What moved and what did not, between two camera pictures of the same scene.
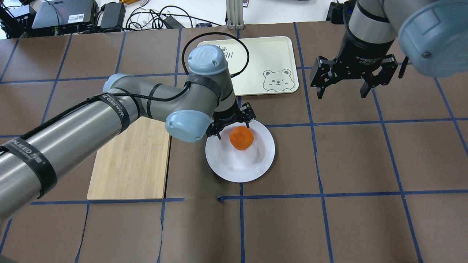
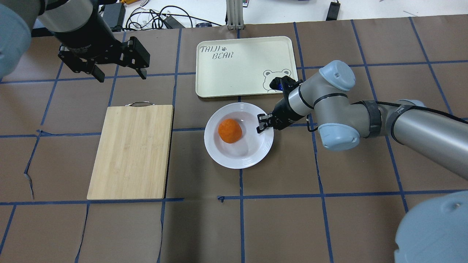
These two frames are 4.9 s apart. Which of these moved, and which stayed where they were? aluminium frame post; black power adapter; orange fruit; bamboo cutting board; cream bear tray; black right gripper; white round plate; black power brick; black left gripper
Moved: white round plate; black right gripper; black left gripper; orange fruit
Stayed: aluminium frame post; bamboo cutting board; black power brick; cream bear tray; black power adapter
